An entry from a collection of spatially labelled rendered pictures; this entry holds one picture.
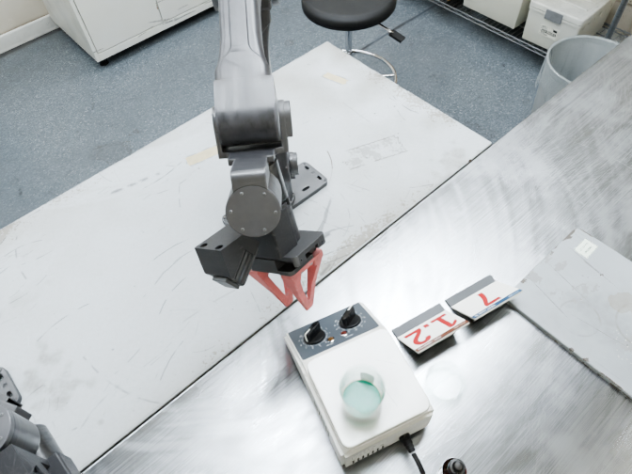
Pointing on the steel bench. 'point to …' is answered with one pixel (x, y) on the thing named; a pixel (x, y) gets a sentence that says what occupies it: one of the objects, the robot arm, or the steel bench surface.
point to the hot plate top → (385, 349)
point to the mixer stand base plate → (584, 305)
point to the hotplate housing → (332, 425)
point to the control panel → (332, 332)
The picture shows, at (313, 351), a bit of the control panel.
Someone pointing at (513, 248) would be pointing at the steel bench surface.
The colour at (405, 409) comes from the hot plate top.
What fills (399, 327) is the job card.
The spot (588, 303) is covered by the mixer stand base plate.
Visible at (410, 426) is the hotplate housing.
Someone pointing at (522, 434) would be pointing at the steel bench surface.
